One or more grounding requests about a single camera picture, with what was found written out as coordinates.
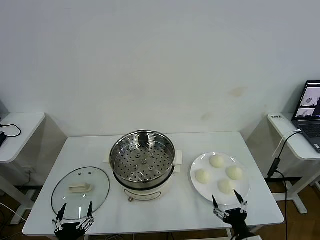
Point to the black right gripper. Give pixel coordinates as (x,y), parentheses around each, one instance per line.
(236,220)

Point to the steel perforated steamer basket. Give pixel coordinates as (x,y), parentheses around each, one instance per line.
(140,162)

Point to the cream electric cooking pot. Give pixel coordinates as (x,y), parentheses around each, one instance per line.
(147,193)

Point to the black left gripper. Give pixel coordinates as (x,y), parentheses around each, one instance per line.
(70,231)

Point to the small black device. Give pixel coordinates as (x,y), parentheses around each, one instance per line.
(2,140)

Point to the grey open laptop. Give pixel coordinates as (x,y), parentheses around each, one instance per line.
(308,125)

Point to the white side table with laptop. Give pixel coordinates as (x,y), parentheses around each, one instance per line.
(292,146)

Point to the white round plate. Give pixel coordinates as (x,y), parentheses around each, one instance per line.
(200,191)

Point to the white steamed baozi bun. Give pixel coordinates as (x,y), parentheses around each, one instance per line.
(216,161)
(203,176)
(234,172)
(225,186)

